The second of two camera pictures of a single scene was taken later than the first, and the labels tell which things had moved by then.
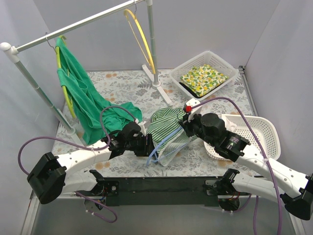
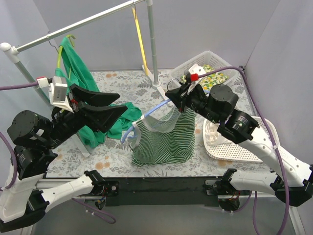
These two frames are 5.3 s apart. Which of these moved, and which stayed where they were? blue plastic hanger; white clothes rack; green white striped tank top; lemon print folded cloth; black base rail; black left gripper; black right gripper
Moved: black right gripper; green white striped tank top; blue plastic hanger; black left gripper
Stayed: white clothes rack; black base rail; lemon print folded cloth
